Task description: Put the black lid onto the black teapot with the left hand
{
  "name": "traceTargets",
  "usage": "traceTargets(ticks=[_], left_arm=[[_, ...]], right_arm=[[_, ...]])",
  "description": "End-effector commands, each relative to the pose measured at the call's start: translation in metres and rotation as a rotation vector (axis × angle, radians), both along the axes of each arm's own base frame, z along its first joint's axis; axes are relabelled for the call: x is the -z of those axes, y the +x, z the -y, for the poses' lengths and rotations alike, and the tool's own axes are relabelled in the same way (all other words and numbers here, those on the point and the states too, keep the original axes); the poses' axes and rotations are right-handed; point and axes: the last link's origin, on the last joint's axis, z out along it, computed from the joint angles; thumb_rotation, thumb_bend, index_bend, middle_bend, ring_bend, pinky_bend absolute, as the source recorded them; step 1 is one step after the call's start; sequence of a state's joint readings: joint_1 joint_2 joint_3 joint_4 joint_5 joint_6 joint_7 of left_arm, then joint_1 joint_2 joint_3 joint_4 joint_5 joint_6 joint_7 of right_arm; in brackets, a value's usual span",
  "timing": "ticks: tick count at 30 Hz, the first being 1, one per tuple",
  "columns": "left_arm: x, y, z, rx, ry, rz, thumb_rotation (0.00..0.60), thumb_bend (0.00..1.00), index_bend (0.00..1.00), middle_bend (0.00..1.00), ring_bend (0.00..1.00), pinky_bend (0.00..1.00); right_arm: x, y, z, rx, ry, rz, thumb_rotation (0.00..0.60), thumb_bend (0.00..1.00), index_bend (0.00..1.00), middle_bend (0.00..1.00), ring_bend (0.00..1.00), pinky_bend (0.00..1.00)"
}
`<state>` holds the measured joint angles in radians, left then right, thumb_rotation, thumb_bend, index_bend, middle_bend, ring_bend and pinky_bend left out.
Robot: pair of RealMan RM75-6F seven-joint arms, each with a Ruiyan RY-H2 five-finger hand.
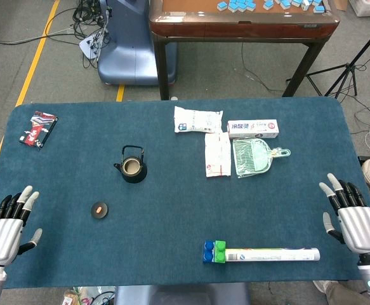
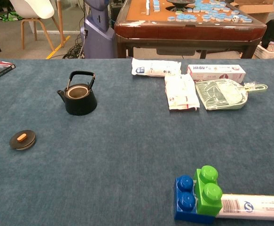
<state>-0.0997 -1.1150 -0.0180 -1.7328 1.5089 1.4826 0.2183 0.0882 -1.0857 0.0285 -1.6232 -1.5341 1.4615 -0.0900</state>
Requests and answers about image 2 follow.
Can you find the black cast iron teapot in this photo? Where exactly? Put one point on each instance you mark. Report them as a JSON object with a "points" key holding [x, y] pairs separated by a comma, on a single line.
{"points": [[80, 106]]}

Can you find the small colourful carton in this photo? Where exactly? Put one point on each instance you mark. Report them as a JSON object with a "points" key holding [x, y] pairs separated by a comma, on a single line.
{"points": [[273, 46]]}

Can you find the green dustpan in plastic bag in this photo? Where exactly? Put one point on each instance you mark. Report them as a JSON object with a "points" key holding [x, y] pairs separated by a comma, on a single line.
{"points": [[221, 96]]}

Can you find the white pink toothpaste box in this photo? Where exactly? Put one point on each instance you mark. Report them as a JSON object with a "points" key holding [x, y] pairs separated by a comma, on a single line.
{"points": [[216, 71]]}

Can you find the white chair wooden legs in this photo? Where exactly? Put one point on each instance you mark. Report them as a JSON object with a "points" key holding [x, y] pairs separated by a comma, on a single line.
{"points": [[31, 9]]}

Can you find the black round dish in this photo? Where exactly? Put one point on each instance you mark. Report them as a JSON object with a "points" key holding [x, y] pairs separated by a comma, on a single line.
{"points": [[180, 2]]}

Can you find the blue felt tablecloth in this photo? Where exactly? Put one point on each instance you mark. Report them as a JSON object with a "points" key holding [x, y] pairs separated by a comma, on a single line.
{"points": [[127, 153]]}

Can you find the green toy building block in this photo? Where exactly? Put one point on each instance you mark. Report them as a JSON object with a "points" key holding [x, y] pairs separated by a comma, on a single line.
{"points": [[209, 193]]}

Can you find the blue purple machine base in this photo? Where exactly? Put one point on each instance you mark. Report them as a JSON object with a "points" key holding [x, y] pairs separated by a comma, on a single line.
{"points": [[99, 40]]}

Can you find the white plastic basket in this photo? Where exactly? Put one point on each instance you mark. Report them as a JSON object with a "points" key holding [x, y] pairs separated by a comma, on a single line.
{"points": [[268, 54]]}

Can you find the green fabric item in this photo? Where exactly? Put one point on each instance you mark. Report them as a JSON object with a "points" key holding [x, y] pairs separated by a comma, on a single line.
{"points": [[10, 17]]}

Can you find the white cardboard tube box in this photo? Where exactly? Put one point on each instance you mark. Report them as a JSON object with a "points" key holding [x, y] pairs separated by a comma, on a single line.
{"points": [[263, 207]]}

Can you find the upright mahjong tile stack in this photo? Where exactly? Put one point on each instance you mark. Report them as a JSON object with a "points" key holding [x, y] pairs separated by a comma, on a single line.
{"points": [[148, 7]]}

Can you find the black teapot lid orange knob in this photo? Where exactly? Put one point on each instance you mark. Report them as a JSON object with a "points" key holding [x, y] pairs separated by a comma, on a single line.
{"points": [[29, 140]]}

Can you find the brown cardboard box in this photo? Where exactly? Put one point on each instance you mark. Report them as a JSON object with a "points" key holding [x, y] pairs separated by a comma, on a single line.
{"points": [[256, 9]]}

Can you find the brown mahjong table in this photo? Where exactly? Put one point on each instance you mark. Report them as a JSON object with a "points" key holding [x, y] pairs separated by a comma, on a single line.
{"points": [[186, 33]]}

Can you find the white plastic pouch blue logo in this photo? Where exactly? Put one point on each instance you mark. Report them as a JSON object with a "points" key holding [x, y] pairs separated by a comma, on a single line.
{"points": [[155, 68]]}

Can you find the white packet red print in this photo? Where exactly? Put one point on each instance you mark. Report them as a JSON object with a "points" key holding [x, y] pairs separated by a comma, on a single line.
{"points": [[181, 94]]}

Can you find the blue toy building block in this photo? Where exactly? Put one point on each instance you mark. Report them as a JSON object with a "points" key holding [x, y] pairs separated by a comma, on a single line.
{"points": [[183, 202]]}

